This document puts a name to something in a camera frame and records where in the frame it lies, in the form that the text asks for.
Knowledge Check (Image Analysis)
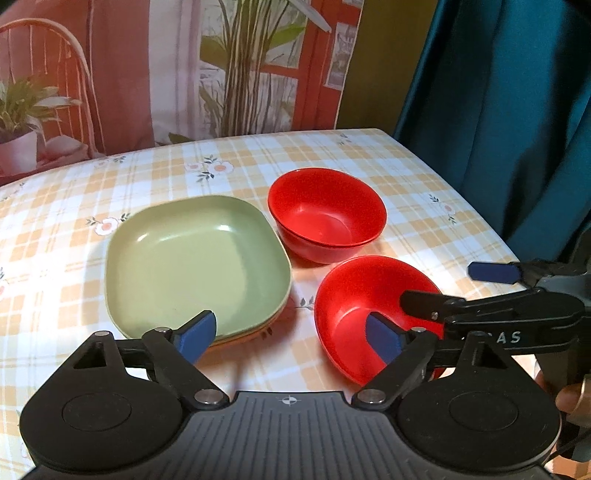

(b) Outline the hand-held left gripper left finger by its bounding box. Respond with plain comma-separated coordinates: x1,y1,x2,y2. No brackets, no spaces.
71,309,230,411

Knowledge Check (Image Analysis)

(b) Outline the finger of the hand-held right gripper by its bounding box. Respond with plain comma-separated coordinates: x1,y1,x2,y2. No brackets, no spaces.
399,288,585,326
468,261,546,289

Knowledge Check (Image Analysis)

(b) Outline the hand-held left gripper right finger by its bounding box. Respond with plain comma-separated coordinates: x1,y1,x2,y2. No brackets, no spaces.
352,311,525,411

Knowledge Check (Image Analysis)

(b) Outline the red bowl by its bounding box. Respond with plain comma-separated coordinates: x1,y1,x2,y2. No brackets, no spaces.
276,222,384,265
268,168,387,252
314,255,446,386

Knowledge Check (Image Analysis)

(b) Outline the orange plate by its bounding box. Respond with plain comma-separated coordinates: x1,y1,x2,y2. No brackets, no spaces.
203,307,290,354

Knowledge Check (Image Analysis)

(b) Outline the green square plate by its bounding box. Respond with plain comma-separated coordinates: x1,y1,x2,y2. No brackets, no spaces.
105,195,293,340

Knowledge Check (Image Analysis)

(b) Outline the pale yellow plate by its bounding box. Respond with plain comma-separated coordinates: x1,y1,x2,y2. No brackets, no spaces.
109,277,293,344

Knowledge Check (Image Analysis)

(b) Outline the person's right hand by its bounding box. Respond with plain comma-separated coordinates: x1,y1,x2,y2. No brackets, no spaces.
554,375,591,416

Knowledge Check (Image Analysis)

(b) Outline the teal curtain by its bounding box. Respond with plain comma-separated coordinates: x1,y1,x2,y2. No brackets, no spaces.
392,0,591,278

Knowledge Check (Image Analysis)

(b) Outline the printed wall cloth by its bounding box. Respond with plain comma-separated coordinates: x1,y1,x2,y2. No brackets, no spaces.
0,0,365,185

